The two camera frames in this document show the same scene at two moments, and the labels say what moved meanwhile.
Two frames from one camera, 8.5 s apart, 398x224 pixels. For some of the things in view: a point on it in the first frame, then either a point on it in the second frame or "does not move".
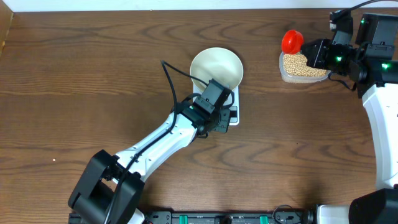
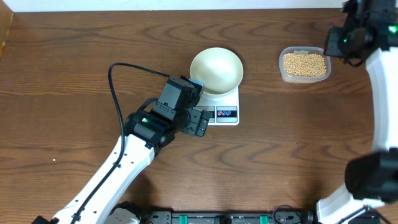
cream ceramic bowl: [220, 64] does not move
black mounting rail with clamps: [231, 217] does not move
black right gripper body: [337, 58] to [337, 43]
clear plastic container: [293, 68] does not move
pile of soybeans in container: [296, 65] does not move
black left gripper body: [217, 122] to [196, 124]
